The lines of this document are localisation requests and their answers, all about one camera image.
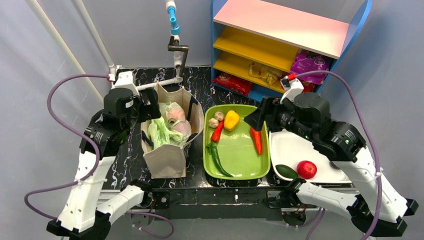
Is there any translucent white plastic bag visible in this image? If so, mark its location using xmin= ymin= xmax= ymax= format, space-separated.
xmin=147 ymin=101 xmax=192 ymax=149

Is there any beige canvas tote bag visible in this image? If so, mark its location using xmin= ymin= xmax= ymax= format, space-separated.
xmin=140 ymin=85 xmax=204 ymax=179

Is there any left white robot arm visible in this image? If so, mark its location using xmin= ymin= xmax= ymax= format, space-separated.
xmin=46 ymin=88 xmax=161 ymax=240

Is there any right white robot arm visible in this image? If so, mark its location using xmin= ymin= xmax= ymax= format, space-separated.
xmin=244 ymin=92 xmax=419 ymax=237

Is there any red snack bag right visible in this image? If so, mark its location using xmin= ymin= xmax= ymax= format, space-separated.
xmin=301 ymin=80 xmax=317 ymax=93

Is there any red snack bag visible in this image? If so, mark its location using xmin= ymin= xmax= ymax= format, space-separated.
xmin=211 ymin=72 xmax=254 ymax=97
xmin=301 ymin=80 xmax=317 ymax=93

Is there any yellow snack bag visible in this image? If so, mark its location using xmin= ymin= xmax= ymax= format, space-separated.
xmin=248 ymin=61 xmax=285 ymax=85

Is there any red snack bag left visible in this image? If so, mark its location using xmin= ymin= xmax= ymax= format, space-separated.
xmin=211 ymin=72 xmax=254 ymax=97

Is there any purple snack bag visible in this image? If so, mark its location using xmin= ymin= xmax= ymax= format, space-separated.
xmin=289 ymin=49 xmax=334 ymax=85

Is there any orange carrot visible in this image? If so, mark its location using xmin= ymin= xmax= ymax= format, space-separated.
xmin=250 ymin=127 xmax=263 ymax=155

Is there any yellow bell pepper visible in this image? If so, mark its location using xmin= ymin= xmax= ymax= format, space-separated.
xmin=224 ymin=110 xmax=241 ymax=132

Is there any green plastic tray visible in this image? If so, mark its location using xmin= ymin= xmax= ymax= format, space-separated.
xmin=203 ymin=104 xmax=271 ymax=181

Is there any garlic bulb upper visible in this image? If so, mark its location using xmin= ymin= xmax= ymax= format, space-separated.
xmin=214 ymin=111 xmax=225 ymax=122

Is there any garlic bulb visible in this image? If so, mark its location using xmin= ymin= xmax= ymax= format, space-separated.
xmin=214 ymin=111 xmax=225 ymax=122
xmin=208 ymin=118 xmax=220 ymax=129

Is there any garlic bulb lower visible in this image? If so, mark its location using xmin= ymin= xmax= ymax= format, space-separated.
xmin=208 ymin=118 xmax=220 ymax=129

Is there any red chili pepper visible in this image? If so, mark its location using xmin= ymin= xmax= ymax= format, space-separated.
xmin=210 ymin=121 xmax=224 ymax=143

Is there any white plastic tray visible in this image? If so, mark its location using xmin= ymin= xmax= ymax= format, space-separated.
xmin=268 ymin=129 xmax=352 ymax=185

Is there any green chili pepper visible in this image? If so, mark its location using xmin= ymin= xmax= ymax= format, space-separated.
xmin=206 ymin=142 xmax=233 ymax=178

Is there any red apple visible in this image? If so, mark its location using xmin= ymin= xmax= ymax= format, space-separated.
xmin=296 ymin=160 xmax=318 ymax=180

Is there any dark green avocado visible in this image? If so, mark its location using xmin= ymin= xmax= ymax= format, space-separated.
xmin=275 ymin=164 xmax=299 ymax=179

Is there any colourful shelf unit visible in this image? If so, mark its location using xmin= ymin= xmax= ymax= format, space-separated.
xmin=210 ymin=0 xmax=372 ymax=101

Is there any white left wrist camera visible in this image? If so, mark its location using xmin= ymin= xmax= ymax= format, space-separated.
xmin=107 ymin=71 xmax=140 ymax=96

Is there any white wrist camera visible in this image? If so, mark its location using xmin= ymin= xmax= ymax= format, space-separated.
xmin=107 ymin=71 xmax=140 ymax=96
xmin=280 ymin=73 xmax=304 ymax=105

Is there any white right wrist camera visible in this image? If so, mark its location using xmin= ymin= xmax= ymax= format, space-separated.
xmin=280 ymin=73 xmax=304 ymax=105

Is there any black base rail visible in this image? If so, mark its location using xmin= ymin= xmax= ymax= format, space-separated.
xmin=151 ymin=186 xmax=303 ymax=221

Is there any white pvc pipe frame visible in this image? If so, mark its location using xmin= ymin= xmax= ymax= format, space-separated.
xmin=26 ymin=0 xmax=189 ymax=92

